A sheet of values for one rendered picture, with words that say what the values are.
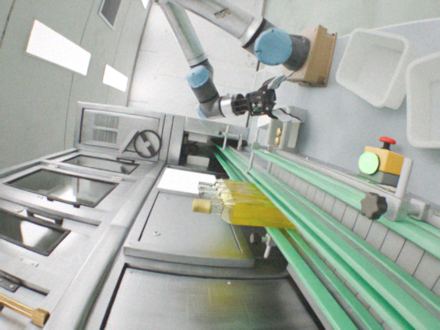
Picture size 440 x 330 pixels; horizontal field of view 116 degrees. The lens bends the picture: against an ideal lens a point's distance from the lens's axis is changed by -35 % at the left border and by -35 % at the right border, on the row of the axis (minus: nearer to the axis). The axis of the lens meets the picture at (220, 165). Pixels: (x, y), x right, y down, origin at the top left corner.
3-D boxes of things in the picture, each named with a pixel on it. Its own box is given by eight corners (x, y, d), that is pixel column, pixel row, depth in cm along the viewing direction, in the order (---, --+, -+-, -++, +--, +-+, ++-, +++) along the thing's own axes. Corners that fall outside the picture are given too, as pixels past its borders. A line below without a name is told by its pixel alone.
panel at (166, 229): (215, 179, 140) (164, 171, 134) (216, 175, 139) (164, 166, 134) (253, 268, 52) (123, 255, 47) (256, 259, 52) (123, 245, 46)
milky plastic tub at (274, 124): (279, 155, 101) (262, 152, 100) (288, 110, 97) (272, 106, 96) (295, 162, 84) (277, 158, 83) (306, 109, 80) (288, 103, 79)
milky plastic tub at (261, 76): (266, 74, 141) (255, 72, 140) (278, 71, 120) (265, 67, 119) (262, 98, 146) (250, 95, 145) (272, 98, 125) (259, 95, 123)
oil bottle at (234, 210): (288, 220, 59) (216, 213, 55) (293, 202, 58) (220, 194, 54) (296, 229, 53) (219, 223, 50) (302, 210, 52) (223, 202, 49)
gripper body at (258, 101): (268, 116, 58) (233, 119, 65) (278, 110, 65) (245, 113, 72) (264, 89, 56) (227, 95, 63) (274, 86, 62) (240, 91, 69)
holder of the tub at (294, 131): (277, 166, 102) (263, 164, 101) (289, 110, 97) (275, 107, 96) (293, 175, 85) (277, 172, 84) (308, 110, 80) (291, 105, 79)
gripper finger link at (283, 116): (293, 133, 58) (266, 116, 61) (298, 128, 63) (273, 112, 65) (298, 124, 56) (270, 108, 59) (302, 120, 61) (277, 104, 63)
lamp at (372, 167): (362, 171, 40) (353, 169, 39) (367, 151, 39) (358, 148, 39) (377, 177, 36) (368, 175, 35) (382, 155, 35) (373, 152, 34)
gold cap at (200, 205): (210, 198, 53) (193, 196, 52) (212, 202, 50) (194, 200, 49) (208, 211, 53) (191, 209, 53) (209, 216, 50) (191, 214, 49)
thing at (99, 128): (182, 152, 228) (104, 139, 213) (188, 117, 221) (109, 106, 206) (178, 165, 160) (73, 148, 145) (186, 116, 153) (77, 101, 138)
